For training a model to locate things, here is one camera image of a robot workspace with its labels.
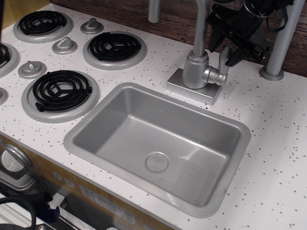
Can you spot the silver stove knob left edge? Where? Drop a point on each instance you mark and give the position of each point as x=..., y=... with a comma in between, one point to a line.
x=3, y=96

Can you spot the left edge stove burner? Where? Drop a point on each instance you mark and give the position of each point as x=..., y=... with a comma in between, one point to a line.
x=9, y=59

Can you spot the blue clamp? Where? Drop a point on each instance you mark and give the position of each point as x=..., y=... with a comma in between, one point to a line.
x=53, y=214

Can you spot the back left stove burner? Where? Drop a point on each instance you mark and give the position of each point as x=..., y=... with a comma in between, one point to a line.
x=42, y=26

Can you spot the silver faucet lever handle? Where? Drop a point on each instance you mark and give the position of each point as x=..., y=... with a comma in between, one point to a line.
x=219, y=76

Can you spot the grey toy sink basin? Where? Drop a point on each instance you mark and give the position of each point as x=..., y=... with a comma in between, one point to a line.
x=182, y=154

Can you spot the front right stove burner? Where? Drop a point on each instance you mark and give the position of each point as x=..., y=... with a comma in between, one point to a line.
x=60, y=96

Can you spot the silver stove knob top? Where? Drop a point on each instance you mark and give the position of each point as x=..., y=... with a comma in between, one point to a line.
x=91, y=27

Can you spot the silver stove knob lower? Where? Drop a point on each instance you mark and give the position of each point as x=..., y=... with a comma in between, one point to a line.
x=32, y=70

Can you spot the silver oven door handle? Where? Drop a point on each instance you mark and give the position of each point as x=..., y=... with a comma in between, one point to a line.
x=14, y=162

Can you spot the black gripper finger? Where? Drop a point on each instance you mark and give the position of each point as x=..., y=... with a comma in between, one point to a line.
x=234, y=57
x=217, y=36

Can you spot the silver stove knob middle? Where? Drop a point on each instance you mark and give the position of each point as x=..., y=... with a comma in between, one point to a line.
x=64, y=46

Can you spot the back right stove burner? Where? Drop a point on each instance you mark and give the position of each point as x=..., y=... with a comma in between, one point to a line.
x=114, y=51

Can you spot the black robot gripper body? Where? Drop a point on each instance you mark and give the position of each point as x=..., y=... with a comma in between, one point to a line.
x=243, y=27

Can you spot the silver stove knob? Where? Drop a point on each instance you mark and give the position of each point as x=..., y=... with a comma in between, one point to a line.
x=91, y=27
x=64, y=46
x=32, y=70

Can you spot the grey support pole with base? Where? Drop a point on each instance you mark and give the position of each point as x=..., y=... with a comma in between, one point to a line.
x=273, y=70

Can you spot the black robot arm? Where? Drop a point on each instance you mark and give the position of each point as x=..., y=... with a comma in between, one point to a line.
x=273, y=5

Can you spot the silver toy faucet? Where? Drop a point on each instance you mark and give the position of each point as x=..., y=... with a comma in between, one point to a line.
x=188, y=81

